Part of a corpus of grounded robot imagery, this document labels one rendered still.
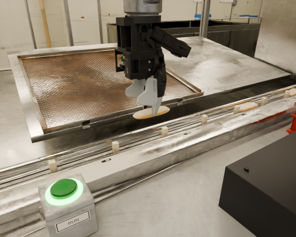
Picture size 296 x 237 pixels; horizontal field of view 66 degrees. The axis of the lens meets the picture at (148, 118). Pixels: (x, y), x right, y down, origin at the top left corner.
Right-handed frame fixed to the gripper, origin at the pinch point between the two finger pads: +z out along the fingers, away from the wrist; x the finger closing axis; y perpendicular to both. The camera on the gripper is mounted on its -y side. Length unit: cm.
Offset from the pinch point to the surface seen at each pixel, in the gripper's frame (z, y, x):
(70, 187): 3.1, 23.2, 13.7
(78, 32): 15, -78, -340
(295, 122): 7.6, -38.1, 15.2
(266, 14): -18, -80, -28
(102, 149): 8.7, 12.6, -1.8
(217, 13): -5, -411, -370
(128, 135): 7.7, 5.2, -3.0
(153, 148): 7.5, 3.1, 5.9
